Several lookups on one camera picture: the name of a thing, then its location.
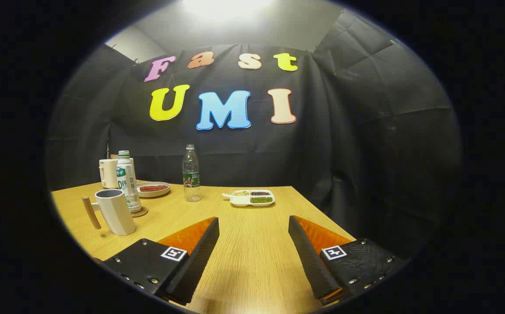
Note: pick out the wooden table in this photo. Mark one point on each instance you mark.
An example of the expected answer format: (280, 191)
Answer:
(252, 244)

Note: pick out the black backdrop cloth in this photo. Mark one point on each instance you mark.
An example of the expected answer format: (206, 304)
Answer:
(344, 152)

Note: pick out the round plate with red food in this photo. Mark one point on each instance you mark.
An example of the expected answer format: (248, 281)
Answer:
(153, 190)

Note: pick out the cream white container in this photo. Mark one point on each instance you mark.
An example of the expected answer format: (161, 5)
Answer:
(108, 172)

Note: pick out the ceiling light panel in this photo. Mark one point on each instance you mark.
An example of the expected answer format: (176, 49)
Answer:
(226, 6)

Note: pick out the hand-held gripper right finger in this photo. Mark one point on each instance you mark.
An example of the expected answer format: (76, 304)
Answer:
(311, 261)

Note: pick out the clear plastic water bottle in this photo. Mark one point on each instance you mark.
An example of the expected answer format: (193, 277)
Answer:
(191, 179)

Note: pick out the white juice bottle green label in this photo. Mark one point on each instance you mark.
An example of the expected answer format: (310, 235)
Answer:
(128, 185)

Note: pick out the round cork coaster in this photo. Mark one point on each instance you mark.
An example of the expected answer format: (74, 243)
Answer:
(143, 213)

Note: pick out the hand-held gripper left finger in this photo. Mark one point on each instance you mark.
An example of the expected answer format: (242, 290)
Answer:
(195, 261)

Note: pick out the white divided dish of beans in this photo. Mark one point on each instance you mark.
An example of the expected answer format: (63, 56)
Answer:
(252, 199)

